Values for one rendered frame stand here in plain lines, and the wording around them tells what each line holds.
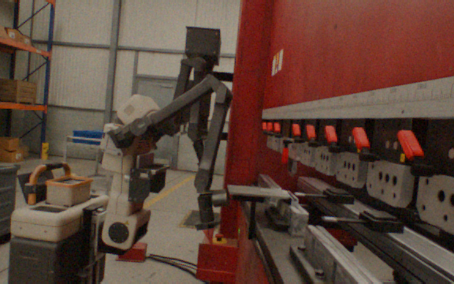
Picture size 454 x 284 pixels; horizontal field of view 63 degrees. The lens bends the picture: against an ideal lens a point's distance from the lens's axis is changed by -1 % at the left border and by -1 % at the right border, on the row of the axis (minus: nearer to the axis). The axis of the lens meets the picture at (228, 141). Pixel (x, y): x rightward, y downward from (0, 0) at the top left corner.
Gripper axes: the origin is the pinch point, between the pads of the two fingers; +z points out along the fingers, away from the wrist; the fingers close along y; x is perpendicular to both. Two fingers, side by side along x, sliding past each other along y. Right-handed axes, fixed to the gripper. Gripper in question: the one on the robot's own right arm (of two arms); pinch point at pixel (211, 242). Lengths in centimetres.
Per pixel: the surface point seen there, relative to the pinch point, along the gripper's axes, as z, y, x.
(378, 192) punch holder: -28, 47, -75
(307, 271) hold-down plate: -2, 33, -47
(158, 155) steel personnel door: -5, -210, 751
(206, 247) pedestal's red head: 0.2, -1.4, -4.7
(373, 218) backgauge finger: -8, 59, -25
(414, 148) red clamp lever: -38, 48, -91
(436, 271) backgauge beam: 0, 65, -54
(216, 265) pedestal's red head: 8.0, 1.2, -4.7
